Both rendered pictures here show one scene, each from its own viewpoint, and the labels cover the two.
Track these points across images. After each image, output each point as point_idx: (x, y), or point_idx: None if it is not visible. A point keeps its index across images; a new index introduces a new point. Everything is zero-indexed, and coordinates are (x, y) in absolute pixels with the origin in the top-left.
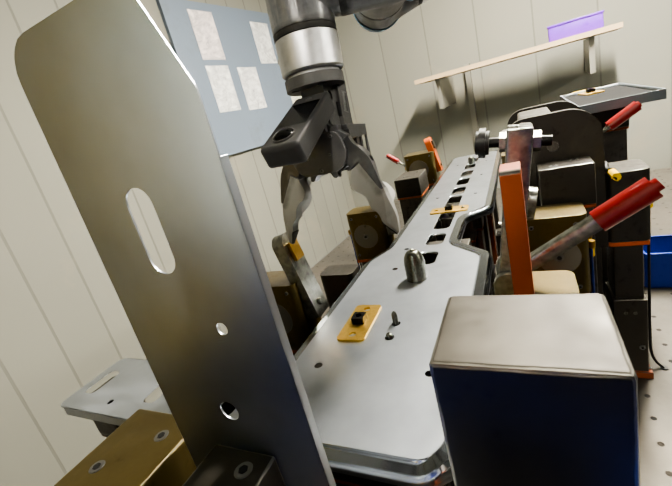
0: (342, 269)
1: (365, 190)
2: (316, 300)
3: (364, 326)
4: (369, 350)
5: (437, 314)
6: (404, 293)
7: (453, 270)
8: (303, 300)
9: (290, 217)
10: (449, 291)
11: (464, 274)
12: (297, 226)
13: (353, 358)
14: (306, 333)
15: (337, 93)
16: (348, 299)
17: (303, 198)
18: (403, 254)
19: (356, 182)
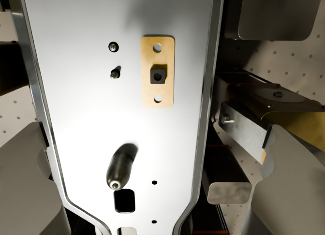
0: (225, 193)
1: (19, 183)
2: (229, 116)
3: (148, 64)
4: (127, 21)
5: (76, 90)
6: (125, 132)
7: (87, 173)
8: (244, 110)
9: (289, 150)
10: (78, 133)
11: (73, 164)
12: (267, 150)
13: (140, 4)
14: (235, 90)
15: None
16: (190, 123)
17: (255, 188)
18: (154, 211)
19: (28, 211)
